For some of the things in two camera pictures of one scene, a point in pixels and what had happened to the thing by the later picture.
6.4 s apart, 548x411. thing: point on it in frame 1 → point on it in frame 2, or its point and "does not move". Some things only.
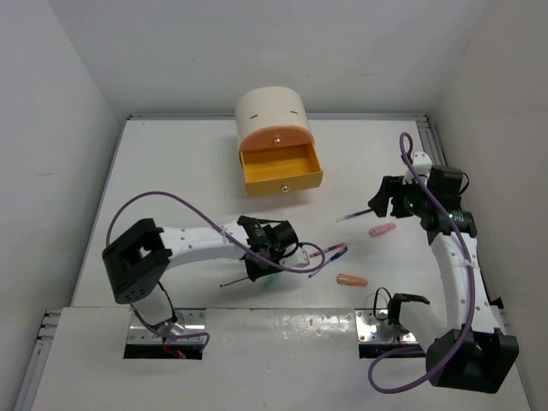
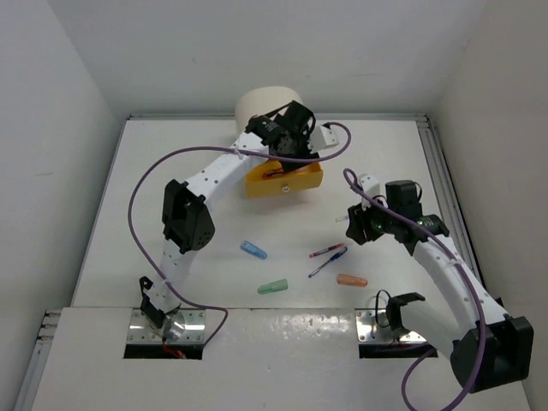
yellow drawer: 282,169 does not move
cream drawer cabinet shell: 271,106 does not move
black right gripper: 394,186 → 358,229
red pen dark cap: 235,281 → 272,173
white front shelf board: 287,360 does not move
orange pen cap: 351,280 does not move
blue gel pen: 330,259 does not move
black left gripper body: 259,268 → 299,147
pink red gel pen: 330,248 does not move
